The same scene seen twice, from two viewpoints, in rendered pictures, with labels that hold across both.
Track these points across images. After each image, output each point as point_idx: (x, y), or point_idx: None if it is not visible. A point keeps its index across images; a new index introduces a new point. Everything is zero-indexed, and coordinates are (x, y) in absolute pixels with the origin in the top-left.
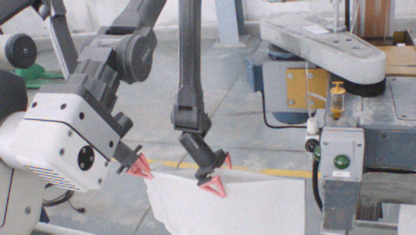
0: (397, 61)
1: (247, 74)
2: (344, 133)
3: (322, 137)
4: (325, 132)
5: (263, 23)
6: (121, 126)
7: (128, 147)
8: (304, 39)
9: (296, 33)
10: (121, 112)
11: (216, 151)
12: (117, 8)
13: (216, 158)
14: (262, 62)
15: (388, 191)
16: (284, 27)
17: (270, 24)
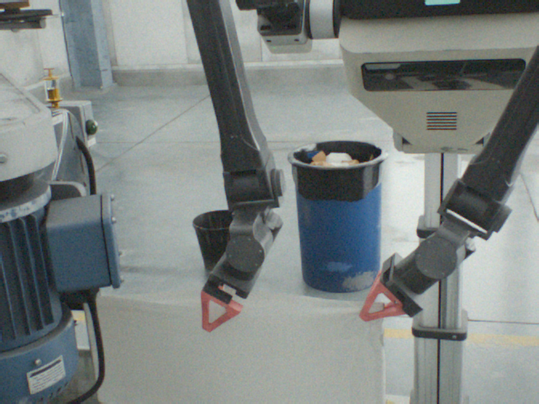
0: None
1: (118, 267)
2: (65, 103)
3: (87, 102)
4: (81, 103)
5: (47, 108)
6: (257, 27)
7: (405, 260)
8: (18, 83)
9: (14, 90)
10: (437, 229)
11: (223, 277)
12: None
13: (221, 260)
14: (77, 199)
15: None
16: (15, 98)
17: (37, 103)
